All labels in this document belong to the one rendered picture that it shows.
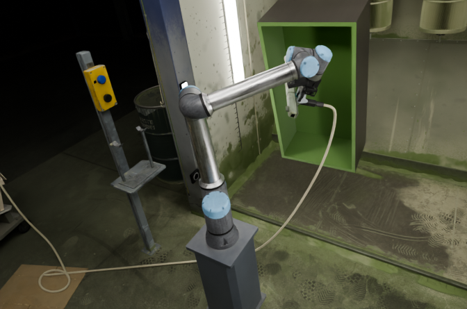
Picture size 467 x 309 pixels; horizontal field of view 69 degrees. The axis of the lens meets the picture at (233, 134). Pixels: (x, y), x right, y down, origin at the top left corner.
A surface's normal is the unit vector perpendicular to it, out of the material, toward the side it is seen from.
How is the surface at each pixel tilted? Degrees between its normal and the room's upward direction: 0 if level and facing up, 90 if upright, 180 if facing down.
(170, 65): 90
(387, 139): 57
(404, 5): 90
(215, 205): 5
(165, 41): 90
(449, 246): 0
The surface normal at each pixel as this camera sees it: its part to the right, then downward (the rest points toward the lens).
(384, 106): -0.51, -0.07
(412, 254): -0.12, -0.86
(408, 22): -0.53, 0.47
